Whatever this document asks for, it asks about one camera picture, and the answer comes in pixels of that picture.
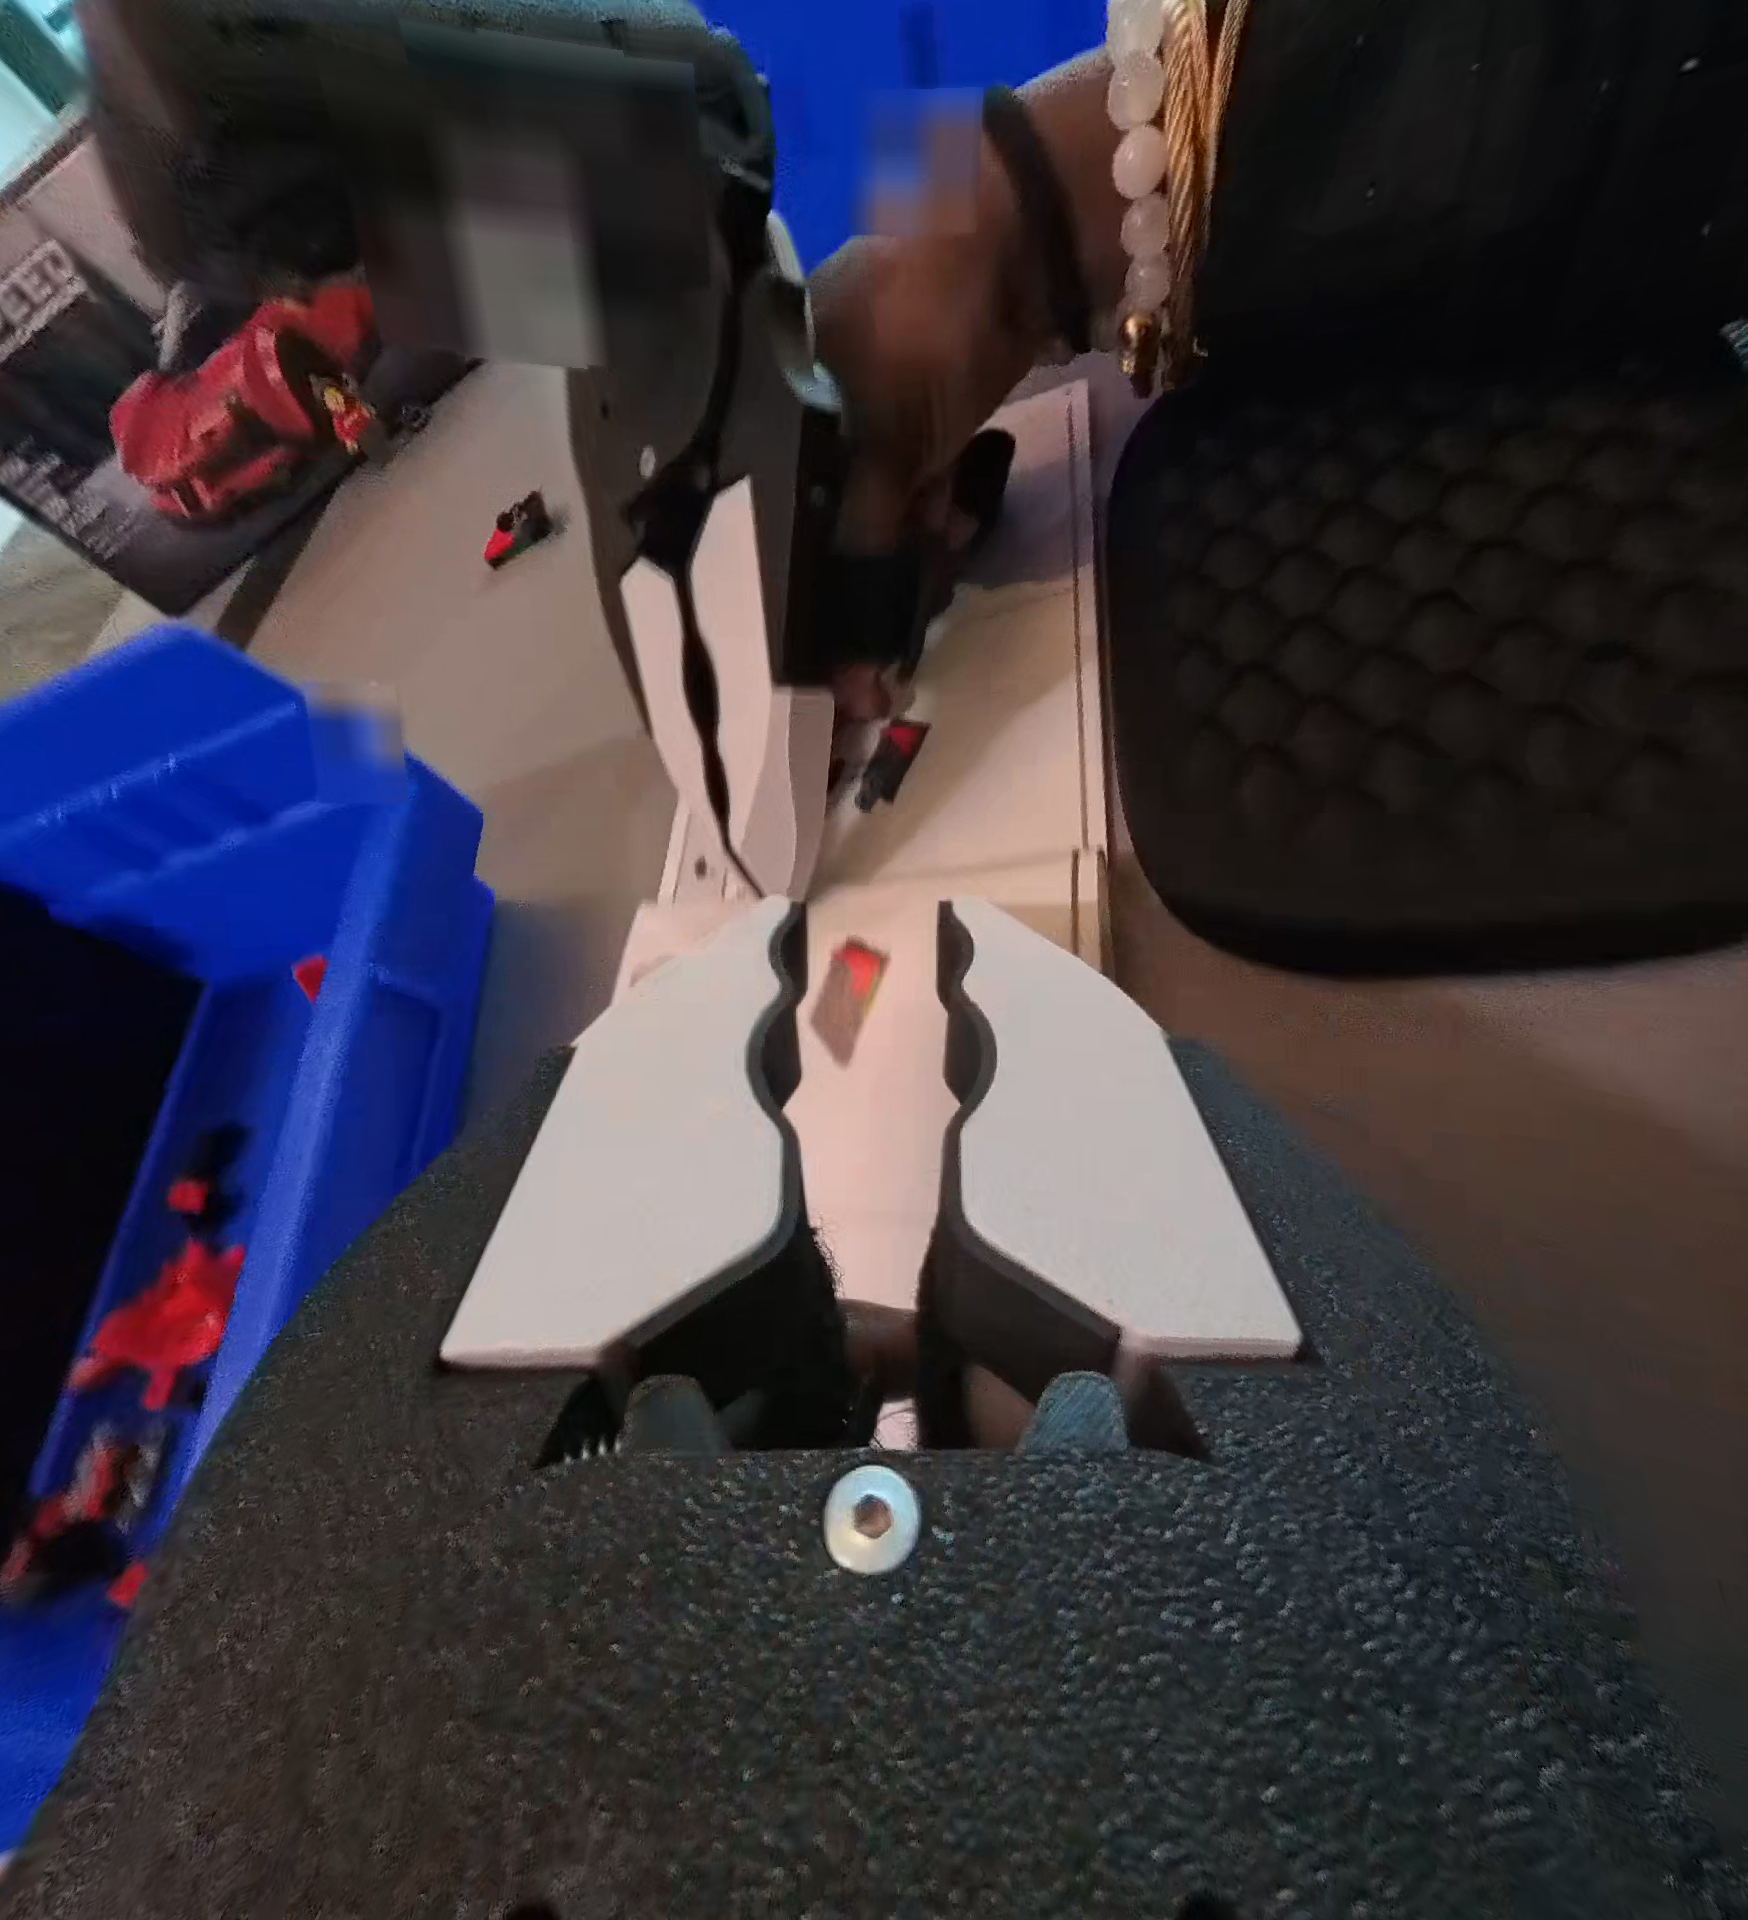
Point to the red black brick assembly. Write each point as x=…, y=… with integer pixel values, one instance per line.
x=513, y=537

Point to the white instruction booklet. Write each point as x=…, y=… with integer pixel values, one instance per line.
x=992, y=751

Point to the toy car set box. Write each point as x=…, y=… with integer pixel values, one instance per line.
x=95, y=451

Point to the black quilted cushion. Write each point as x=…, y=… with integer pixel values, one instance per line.
x=1413, y=646

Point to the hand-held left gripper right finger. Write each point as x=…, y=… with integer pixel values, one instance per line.
x=1113, y=1186

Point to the blue storage bin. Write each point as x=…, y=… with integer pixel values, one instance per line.
x=813, y=91
x=365, y=929

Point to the black wristband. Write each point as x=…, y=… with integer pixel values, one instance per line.
x=1053, y=226

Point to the person's right forearm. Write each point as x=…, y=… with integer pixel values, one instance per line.
x=1488, y=149

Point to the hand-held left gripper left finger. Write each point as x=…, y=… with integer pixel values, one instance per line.
x=635, y=1186

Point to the pile of red black bricks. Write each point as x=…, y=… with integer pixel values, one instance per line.
x=169, y=1313

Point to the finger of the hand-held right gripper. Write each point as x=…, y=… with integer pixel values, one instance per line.
x=775, y=780
x=656, y=646

